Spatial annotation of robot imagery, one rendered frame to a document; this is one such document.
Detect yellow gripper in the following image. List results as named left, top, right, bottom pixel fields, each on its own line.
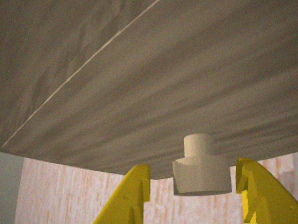
left=93, top=157, right=298, bottom=224

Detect wooden chest of drawers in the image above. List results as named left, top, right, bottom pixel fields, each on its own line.
left=0, top=0, right=127, bottom=176

